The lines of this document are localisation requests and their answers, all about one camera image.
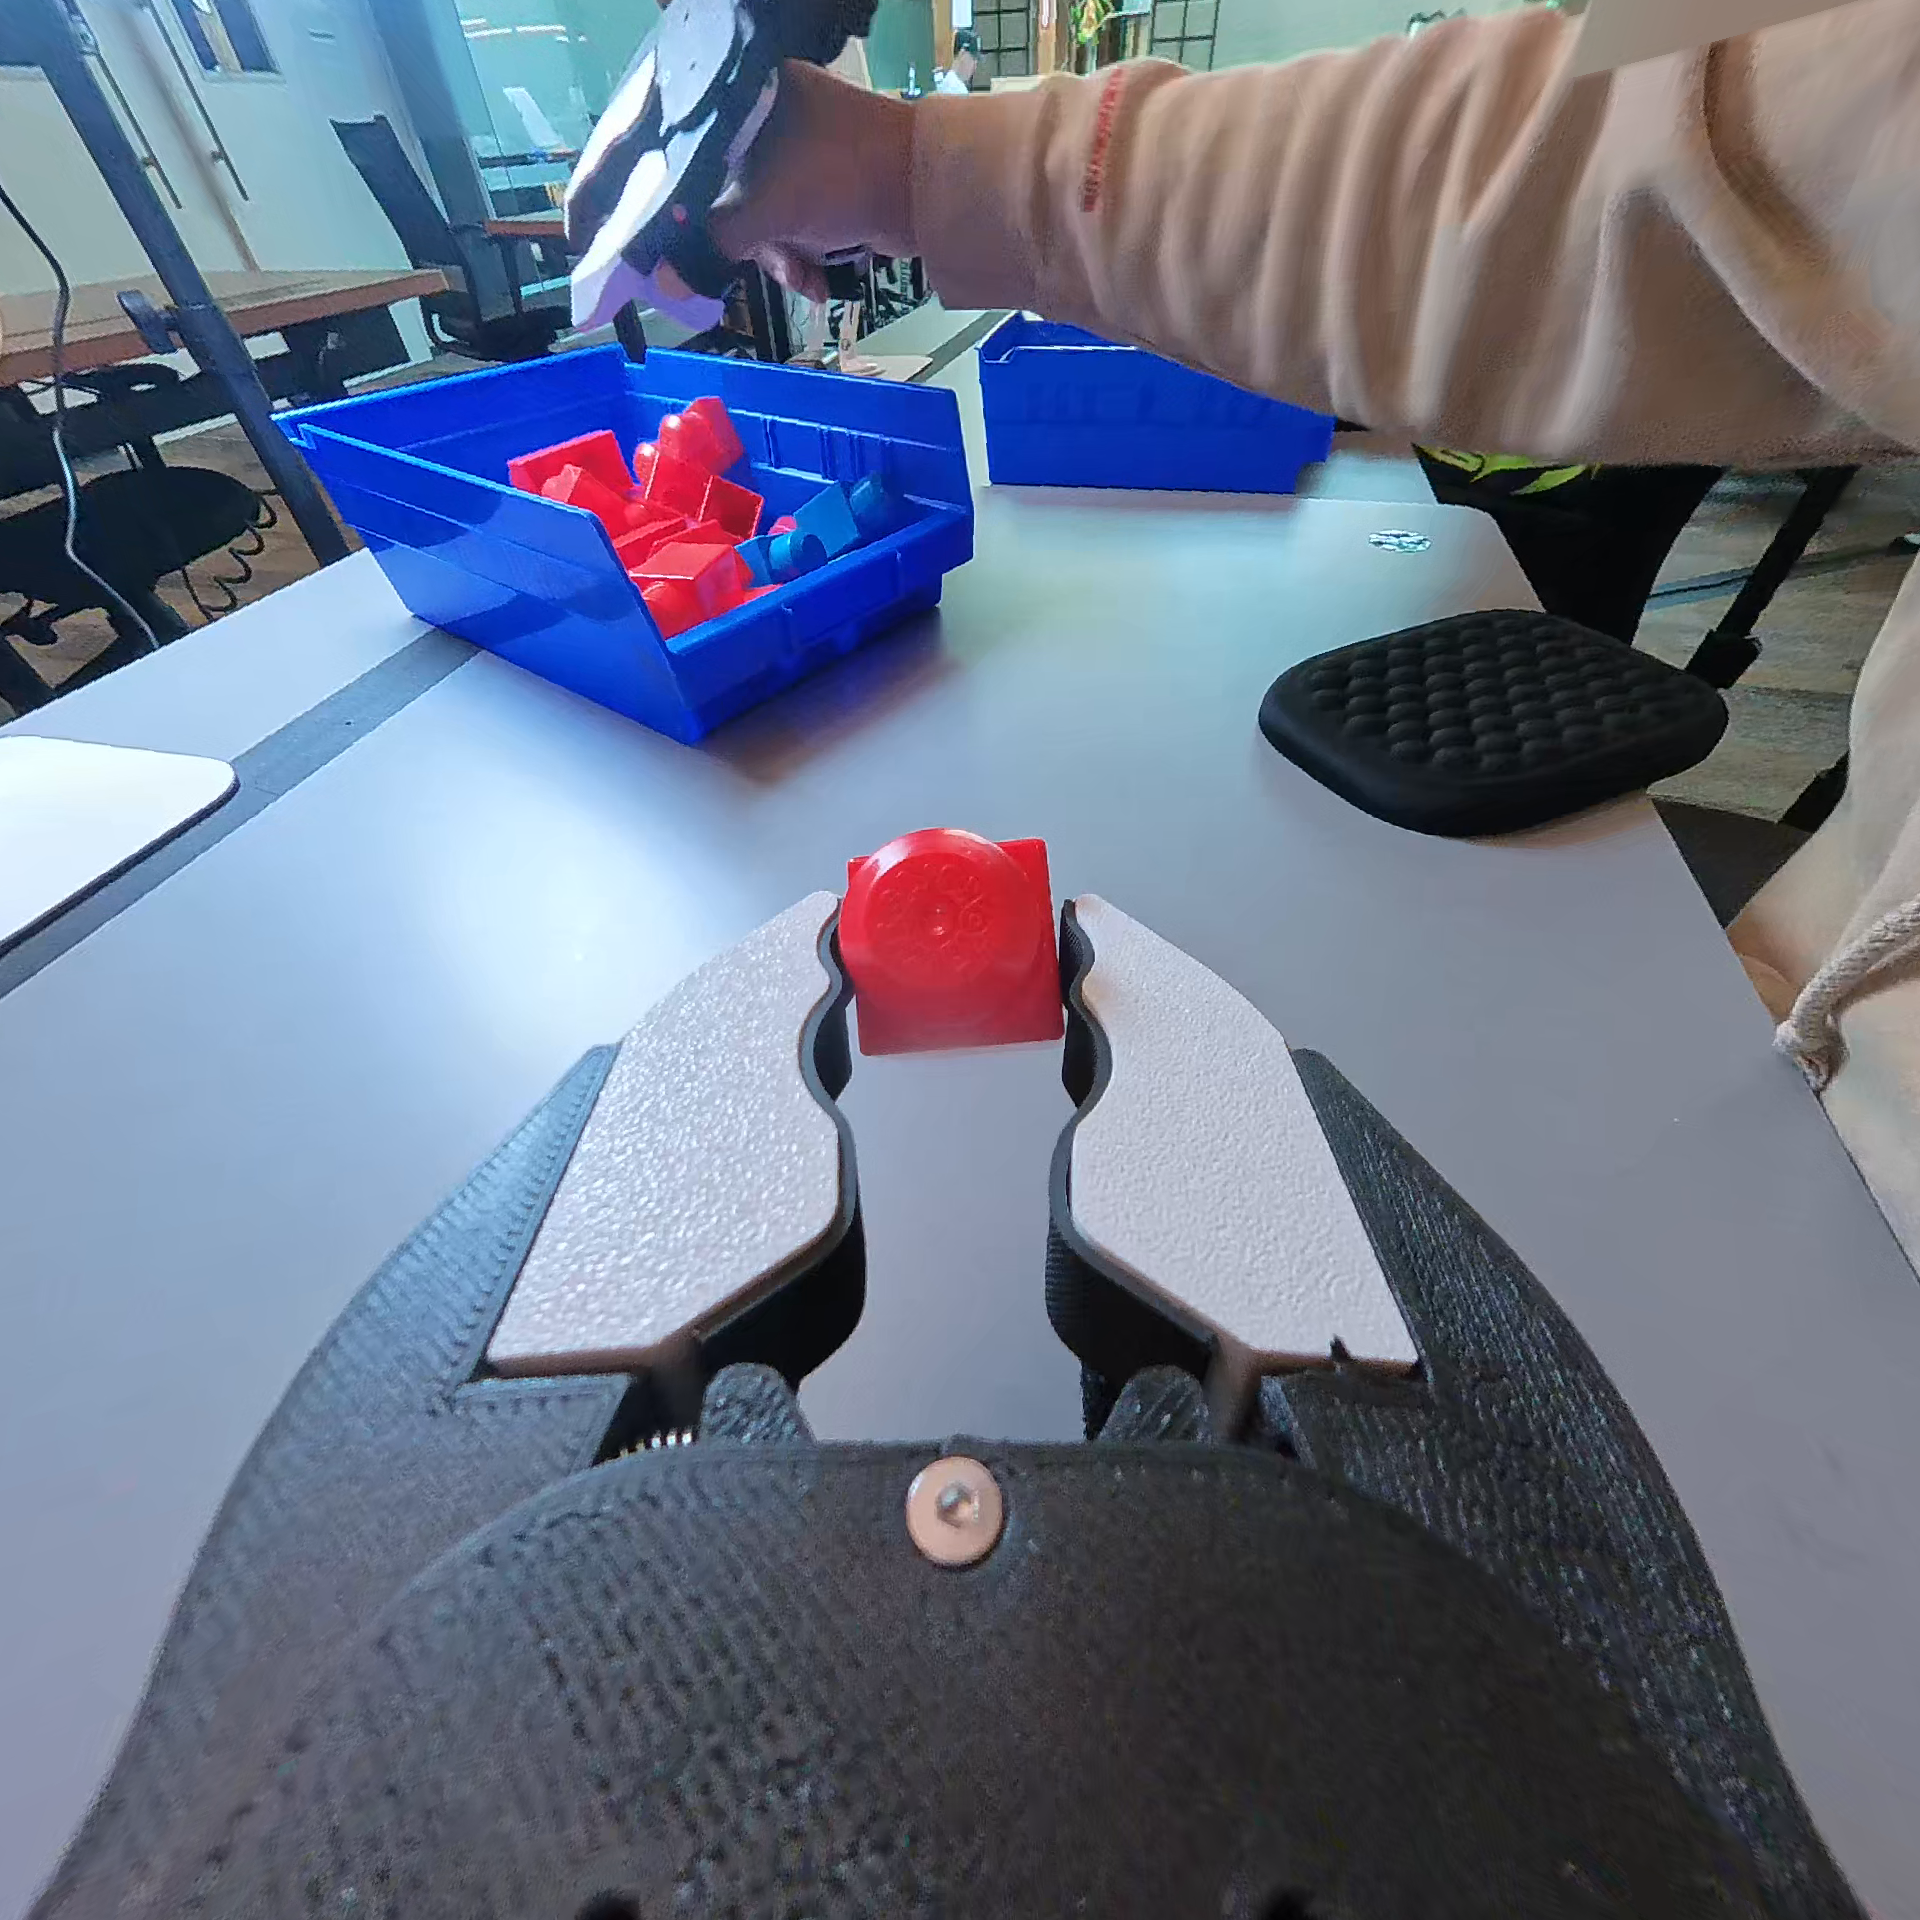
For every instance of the cluster of red mega blocks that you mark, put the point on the cluster of red mega blocks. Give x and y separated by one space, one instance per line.
690 571

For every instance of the red mega block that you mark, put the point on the red mega block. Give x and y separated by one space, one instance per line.
944 932

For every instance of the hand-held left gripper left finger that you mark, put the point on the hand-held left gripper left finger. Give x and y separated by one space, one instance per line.
690 1185

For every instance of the white document stand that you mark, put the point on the white document stand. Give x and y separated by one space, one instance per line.
89 827

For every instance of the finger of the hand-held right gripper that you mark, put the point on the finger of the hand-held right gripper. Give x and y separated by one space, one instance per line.
682 54
637 241

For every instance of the black office chair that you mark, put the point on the black office chair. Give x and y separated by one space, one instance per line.
135 518
405 196

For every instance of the black garment green print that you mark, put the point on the black garment green print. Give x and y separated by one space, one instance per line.
1575 541

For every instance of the black tripod pole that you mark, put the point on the black tripod pole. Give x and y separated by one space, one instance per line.
181 285

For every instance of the wooden desk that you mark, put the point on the wooden desk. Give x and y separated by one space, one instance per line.
224 293

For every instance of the person's right forearm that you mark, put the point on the person's right forearm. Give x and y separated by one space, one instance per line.
1424 224

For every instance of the black armrest pad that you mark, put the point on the black armrest pad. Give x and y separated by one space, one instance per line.
1499 721

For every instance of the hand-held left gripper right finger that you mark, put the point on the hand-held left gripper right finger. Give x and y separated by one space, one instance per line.
1213 1185

